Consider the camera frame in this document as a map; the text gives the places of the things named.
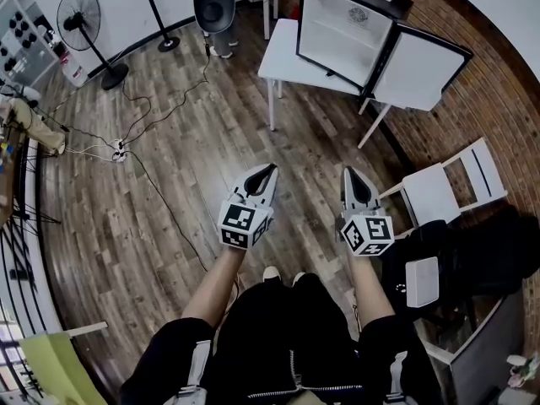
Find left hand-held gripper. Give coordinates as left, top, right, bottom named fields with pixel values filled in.
left=217, top=162, right=280, bottom=251

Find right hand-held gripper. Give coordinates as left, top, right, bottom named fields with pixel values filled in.
left=336, top=166, right=396, bottom=257

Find person's right forearm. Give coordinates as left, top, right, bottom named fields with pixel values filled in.
left=345, top=251, right=397, bottom=328

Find person's left forearm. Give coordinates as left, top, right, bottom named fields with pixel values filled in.
left=181, top=245, right=248, bottom=331

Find white chair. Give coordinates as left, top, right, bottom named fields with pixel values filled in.
left=379, top=137, right=510, bottom=238

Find white box device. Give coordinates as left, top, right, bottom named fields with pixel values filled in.
left=404, top=256, right=440, bottom=309

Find black office chair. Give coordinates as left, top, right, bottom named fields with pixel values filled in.
left=379, top=204, right=540, bottom=332

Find person's black clothing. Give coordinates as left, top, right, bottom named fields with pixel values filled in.
left=120, top=272, right=444, bottom=405

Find black oval shell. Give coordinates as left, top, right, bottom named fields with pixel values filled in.
left=192, top=0, right=236, bottom=34

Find grey cabinet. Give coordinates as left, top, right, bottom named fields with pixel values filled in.
left=424, top=289, right=527, bottom=405

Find white canister red label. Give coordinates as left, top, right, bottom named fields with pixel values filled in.
left=60, top=51, right=89, bottom=89

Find small pink flower pot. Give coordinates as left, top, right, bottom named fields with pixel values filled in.
left=505, top=352, right=540, bottom=390

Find black standing fan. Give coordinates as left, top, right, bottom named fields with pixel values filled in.
left=56, top=0, right=130, bottom=91

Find brown wooden table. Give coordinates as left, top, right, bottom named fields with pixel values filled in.
left=0, top=111, right=20, bottom=227

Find white display shelf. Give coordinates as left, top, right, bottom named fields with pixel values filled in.
left=0, top=0, right=60, bottom=90

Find yellow-green board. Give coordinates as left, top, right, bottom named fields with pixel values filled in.
left=19, top=321, right=109, bottom=405

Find group of black round objects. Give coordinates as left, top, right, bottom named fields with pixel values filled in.
left=0, top=10, right=39, bottom=73

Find black cable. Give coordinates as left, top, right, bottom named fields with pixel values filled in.
left=120, top=80, right=154, bottom=145
left=35, top=104, right=116, bottom=143
left=124, top=149, right=210, bottom=273
left=120, top=42, right=212, bottom=147

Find white cable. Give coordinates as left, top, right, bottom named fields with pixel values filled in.
left=65, top=143, right=117, bottom=162

